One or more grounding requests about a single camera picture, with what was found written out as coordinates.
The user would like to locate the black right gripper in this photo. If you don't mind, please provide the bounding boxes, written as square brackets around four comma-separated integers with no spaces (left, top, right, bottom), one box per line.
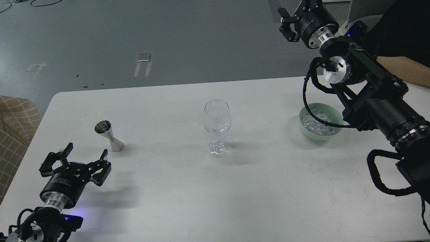
[278,0,339,49]

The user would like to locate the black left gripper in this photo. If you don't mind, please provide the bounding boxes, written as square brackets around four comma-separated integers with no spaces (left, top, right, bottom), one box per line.
[39,143,112,209]

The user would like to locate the steel double jigger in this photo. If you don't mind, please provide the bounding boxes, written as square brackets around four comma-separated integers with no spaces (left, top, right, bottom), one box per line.
[94,120,125,153]

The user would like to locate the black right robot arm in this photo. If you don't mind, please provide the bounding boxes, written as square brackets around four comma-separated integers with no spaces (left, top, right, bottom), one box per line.
[278,0,429,231]

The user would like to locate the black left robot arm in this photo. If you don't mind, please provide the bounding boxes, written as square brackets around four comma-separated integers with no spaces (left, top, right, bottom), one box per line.
[1,143,112,242]

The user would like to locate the person's forearm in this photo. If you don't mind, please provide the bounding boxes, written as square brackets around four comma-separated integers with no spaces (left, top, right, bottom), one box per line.
[377,56,430,88]

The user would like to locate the pile of ice cubes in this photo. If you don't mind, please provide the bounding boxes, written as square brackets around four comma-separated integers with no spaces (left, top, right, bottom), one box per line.
[300,114,336,136]

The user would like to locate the clear wine glass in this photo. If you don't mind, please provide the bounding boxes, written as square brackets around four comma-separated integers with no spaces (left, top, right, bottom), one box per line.
[203,99,231,157]

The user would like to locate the beige checkered sofa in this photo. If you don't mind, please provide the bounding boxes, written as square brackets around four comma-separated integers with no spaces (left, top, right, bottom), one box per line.
[0,95,42,202]

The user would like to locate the white office chair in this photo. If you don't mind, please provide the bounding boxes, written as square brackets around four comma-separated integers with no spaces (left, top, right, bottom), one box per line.
[335,0,396,37]

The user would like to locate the green bowl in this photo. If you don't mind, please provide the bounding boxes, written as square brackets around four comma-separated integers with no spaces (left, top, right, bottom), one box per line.
[298,103,344,141]

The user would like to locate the silver floor plate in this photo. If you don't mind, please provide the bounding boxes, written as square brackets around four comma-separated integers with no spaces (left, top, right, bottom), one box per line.
[133,52,153,78]

